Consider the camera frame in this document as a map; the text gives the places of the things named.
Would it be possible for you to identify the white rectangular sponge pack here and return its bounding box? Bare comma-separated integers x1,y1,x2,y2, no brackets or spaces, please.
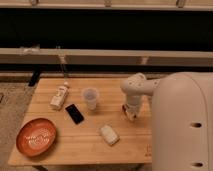
100,125,119,146

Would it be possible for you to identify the orange bowl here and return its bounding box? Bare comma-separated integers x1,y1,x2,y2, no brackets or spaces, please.
16,118,57,157

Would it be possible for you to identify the clear plastic cup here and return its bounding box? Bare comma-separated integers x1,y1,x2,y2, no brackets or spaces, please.
82,88,99,110

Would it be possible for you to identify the white bottle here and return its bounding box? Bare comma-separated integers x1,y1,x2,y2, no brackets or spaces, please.
50,82,69,110

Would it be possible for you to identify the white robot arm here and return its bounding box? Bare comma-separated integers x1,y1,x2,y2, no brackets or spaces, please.
121,72,213,171

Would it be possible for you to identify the black smartphone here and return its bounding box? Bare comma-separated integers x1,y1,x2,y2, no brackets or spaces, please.
65,104,84,124

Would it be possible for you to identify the grey metal rail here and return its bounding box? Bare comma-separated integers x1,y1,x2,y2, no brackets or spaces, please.
0,48,213,67

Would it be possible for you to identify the wooden table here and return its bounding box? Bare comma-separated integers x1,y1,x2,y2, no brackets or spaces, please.
8,78,151,166

